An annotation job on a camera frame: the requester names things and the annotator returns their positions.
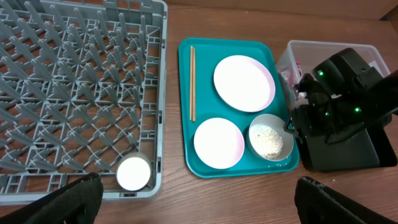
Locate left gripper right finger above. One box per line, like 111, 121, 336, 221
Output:
294, 176, 395, 224

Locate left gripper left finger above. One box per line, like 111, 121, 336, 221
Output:
1, 172, 103, 224

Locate white cup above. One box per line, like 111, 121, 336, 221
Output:
116, 152, 152, 191

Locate grey bowl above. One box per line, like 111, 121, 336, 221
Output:
246, 114, 294, 162

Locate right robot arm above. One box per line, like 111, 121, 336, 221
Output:
284, 48, 397, 144

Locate black tray bin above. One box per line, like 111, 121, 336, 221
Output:
297, 126, 397, 172

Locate grey dish rack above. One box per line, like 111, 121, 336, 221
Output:
1, 0, 168, 205

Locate teal serving tray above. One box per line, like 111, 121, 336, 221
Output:
178, 38, 300, 178

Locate large white plate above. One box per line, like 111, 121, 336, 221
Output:
213, 55, 276, 113

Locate clear plastic bin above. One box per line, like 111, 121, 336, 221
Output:
276, 40, 390, 110

